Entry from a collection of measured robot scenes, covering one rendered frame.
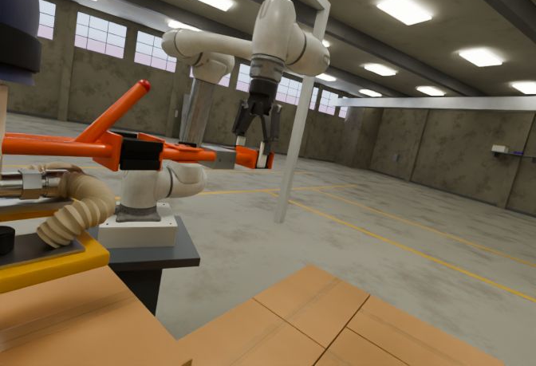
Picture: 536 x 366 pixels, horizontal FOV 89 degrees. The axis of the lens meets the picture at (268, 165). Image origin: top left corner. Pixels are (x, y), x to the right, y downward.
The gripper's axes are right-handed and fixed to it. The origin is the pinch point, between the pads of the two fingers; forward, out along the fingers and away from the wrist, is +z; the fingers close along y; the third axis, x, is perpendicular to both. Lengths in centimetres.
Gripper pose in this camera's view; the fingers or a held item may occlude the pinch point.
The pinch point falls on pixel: (250, 154)
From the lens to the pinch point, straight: 76.9
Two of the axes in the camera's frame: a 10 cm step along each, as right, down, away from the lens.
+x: 6.0, 0.2, 8.0
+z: -2.0, 9.7, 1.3
